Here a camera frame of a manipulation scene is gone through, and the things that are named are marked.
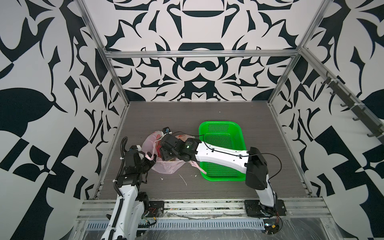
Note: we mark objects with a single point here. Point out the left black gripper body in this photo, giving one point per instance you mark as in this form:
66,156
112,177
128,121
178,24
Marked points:
144,164

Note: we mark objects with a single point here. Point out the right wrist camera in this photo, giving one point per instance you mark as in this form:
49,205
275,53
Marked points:
166,131

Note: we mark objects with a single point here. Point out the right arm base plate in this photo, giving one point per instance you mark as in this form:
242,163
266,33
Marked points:
255,209

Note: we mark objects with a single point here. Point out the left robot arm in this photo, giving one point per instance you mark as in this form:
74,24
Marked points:
131,204

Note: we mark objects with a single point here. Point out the pink plastic bag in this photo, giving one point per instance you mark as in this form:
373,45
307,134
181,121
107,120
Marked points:
151,146

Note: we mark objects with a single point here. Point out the aluminium front rail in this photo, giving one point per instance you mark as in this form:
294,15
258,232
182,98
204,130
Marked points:
210,208

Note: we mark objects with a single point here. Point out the white slotted cable duct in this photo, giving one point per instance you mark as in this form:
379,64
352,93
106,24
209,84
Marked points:
215,224

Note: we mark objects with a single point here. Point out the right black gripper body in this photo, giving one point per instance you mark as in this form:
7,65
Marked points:
167,155

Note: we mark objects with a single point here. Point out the green plastic basket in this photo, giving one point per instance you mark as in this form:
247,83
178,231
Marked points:
224,134

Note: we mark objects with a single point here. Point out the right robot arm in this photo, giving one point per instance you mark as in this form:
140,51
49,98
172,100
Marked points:
251,163

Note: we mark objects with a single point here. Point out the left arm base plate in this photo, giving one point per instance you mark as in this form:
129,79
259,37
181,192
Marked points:
154,209

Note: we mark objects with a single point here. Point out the small circuit board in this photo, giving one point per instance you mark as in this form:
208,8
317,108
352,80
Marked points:
272,227

